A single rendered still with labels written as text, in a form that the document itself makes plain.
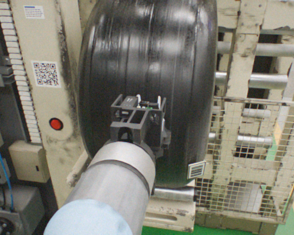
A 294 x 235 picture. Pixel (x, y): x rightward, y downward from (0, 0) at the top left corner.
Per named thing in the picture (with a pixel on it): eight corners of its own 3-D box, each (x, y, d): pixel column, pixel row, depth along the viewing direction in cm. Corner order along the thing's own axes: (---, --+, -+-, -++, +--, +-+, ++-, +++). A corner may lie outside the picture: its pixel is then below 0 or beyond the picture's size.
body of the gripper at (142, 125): (168, 96, 41) (157, 132, 30) (165, 145, 44) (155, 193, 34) (119, 92, 42) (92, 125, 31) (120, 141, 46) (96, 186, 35)
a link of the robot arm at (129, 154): (149, 221, 30) (79, 210, 31) (155, 193, 34) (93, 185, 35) (151, 163, 27) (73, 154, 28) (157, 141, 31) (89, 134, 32)
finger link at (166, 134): (173, 121, 47) (168, 146, 39) (172, 129, 48) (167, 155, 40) (146, 119, 48) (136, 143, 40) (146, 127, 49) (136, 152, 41)
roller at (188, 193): (80, 174, 81) (85, 170, 86) (79, 189, 82) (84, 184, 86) (197, 189, 76) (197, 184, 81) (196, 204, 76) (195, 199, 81)
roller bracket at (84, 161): (69, 204, 82) (64, 180, 77) (108, 133, 116) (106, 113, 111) (80, 206, 81) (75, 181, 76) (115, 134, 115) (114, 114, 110)
